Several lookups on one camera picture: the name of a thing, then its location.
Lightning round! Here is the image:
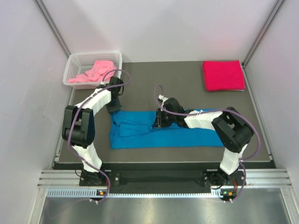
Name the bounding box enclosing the slotted grey cable duct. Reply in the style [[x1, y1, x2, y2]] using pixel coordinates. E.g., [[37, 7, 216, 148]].
[[47, 189, 228, 199]]

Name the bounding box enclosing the folded red t shirt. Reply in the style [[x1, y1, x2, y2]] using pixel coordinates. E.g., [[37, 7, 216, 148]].
[[202, 60, 245, 91]]

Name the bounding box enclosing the blue t shirt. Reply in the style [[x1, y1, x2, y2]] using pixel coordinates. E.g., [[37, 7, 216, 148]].
[[109, 111, 223, 149]]

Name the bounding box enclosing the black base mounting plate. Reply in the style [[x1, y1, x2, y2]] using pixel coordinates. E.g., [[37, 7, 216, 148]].
[[79, 162, 245, 195]]

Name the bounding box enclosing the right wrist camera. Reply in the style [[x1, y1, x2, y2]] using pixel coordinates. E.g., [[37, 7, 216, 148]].
[[157, 95, 168, 111]]

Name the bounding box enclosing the white plastic basket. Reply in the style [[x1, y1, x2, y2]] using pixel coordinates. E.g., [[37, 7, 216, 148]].
[[63, 50, 122, 90]]

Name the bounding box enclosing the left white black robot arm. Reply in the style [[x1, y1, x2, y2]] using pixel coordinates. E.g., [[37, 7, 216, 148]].
[[62, 77, 124, 186]]

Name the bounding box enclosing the pink t shirt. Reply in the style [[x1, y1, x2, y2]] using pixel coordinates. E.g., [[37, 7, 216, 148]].
[[68, 60, 117, 83]]

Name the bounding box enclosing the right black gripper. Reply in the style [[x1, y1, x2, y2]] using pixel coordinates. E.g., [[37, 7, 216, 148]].
[[153, 108, 177, 128]]

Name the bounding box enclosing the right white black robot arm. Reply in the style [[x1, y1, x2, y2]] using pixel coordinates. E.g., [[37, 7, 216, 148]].
[[153, 95, 254, 189]]

